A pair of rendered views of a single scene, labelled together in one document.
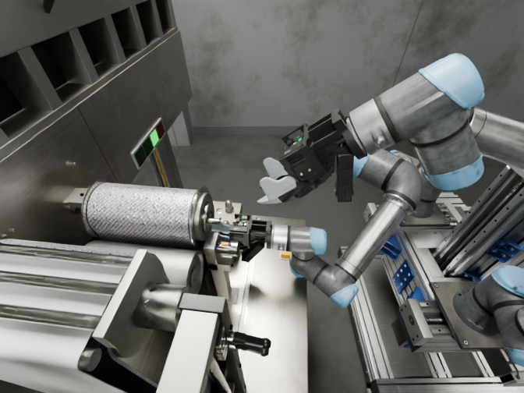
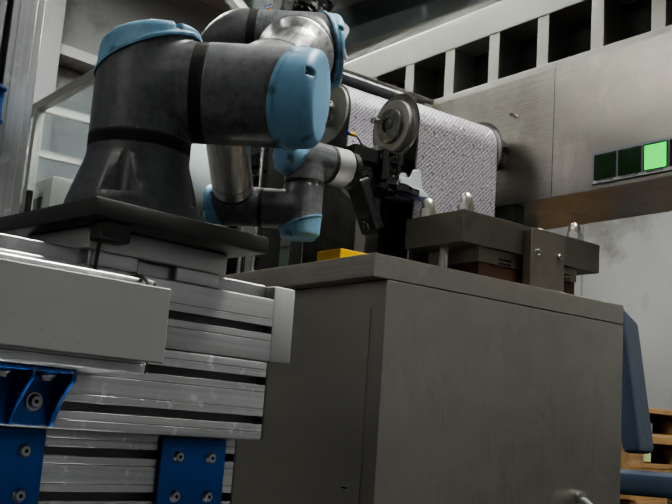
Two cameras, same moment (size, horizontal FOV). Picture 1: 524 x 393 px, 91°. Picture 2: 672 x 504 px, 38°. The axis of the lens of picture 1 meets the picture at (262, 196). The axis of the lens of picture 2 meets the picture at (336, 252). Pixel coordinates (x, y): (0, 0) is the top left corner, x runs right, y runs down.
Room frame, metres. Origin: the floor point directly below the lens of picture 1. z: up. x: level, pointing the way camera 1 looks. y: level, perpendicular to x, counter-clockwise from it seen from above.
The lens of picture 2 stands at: (1.79, -1.32, 0.61)
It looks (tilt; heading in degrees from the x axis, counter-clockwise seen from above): 10 degrees up; 136
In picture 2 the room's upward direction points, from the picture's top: 4 degrees clockwise
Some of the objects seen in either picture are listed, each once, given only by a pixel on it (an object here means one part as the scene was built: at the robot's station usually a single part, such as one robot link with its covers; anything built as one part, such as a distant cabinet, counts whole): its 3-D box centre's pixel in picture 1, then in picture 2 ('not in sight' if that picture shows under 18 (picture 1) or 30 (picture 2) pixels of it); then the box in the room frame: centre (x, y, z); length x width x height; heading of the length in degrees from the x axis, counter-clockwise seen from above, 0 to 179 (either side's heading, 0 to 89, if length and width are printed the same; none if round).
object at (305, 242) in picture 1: (306, 240); (305, 160); (0.44, -0.13, 1.11); 0.11 x 0.08 x 0.09; 84
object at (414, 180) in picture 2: (217, 226); (415, 184); (0.49, 0.13, 1.11); 0.09 x 0.03 x 0.06; 82
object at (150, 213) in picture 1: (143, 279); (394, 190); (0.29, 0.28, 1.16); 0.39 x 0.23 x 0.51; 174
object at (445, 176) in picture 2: not in sight; (455, 196); (0.49, 0.27, 1.12); 0.23 x 0.01 x 0.18; 84
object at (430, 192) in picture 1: (430, 178); (152, 86); (0.85, -0.73, 0.98); 0.13 x 0.12 x 0.14; 44
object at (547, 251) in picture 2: not in sight; (544, 261); (0.70, 0.29, 0.97); 0.10 x 0.03 x 0.11; 84
